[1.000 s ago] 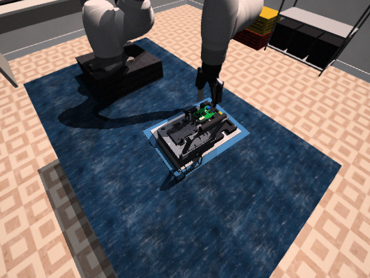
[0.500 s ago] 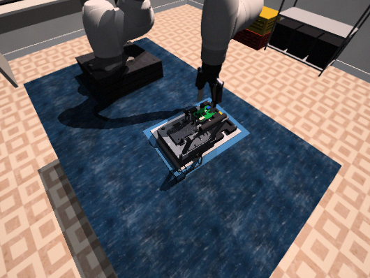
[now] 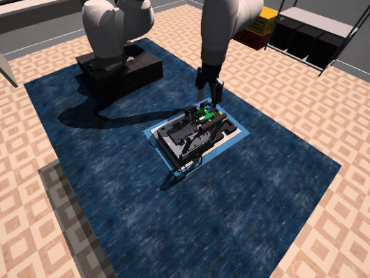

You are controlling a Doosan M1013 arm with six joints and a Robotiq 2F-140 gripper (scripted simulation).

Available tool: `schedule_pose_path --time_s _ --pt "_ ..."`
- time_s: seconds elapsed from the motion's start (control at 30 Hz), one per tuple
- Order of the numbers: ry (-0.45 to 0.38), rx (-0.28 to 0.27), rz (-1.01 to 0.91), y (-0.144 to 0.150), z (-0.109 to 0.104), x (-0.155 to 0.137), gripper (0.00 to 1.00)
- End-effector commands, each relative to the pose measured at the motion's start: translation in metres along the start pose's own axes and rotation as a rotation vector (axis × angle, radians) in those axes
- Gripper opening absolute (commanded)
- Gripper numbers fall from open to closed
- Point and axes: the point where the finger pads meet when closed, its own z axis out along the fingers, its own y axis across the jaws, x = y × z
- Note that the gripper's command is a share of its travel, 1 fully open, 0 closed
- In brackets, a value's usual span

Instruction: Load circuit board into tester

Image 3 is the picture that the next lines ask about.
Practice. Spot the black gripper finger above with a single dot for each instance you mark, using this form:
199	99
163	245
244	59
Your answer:
216	92
200	83

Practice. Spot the green circuit board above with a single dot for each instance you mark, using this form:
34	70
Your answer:
203	113

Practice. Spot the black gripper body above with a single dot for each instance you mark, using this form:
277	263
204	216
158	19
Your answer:
213	72

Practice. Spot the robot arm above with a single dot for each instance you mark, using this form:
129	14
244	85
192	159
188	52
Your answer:
108	30

